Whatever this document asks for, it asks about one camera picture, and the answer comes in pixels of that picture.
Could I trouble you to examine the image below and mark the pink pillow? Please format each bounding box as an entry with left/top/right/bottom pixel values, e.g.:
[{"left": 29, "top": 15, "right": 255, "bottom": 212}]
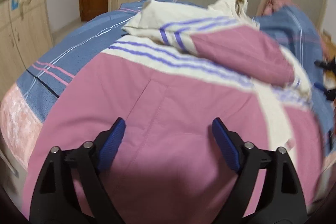
[{"left": 262, "top": 0, "right": 295, "bottom": 16}]

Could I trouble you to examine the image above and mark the cream and pink hooded jacket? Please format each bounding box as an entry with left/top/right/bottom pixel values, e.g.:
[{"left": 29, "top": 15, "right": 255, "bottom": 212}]
[{"left": 23, "top": 0, "right": 323, "bottom": 223}]

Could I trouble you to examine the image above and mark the pink fluffy blanket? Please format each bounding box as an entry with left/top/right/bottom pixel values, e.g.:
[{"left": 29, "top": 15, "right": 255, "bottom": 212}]
[{"left": 1, "top": 84, "right": 43, "bottom": 169}]

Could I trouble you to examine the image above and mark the light wood side cabinet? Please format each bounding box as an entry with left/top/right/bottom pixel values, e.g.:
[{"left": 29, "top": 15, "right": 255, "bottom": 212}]
[{"left": 1, "top": 0, "right": 54, "bottom": 98}]

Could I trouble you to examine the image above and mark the wooden slatted headboard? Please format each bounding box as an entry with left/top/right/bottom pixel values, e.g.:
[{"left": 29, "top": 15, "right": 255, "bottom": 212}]
[{"left": 320, "top": 30, "right": 335, "bottom": 89}]

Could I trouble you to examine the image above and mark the blue plaid bed quilt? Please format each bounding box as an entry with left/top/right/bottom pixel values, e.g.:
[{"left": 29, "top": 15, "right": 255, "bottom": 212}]
[{"left": 17, "top": 0, "right": 335, "bottom": 156}]

